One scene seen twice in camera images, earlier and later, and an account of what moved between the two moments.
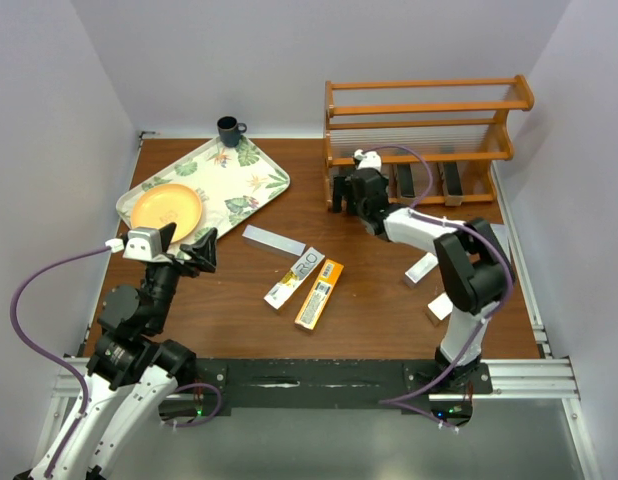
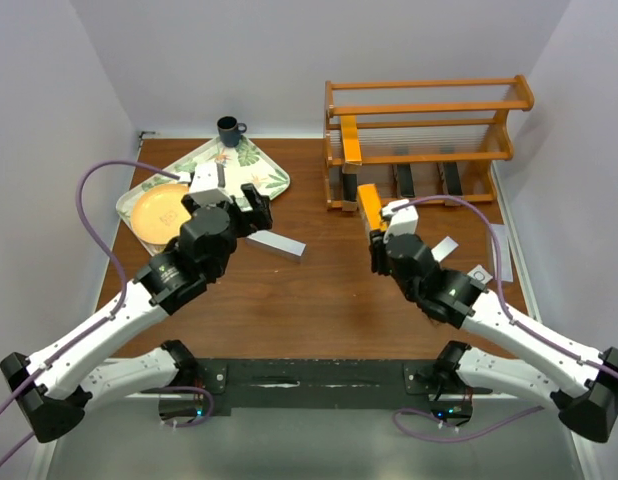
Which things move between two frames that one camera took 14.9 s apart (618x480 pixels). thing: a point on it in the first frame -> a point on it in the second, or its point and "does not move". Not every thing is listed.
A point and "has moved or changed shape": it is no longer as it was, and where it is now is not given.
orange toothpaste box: (319, 294) has moved or changed shape
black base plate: (334, 383) does not move
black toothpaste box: (406, 180) does not move
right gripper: (351, 209) -> (377, 251)
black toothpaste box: (452, 184) does not move
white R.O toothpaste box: (307, 263) -> (351, 140)
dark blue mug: (230, 131) does not move
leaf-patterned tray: (230, 182) does not move
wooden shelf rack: (437, 141) does not move
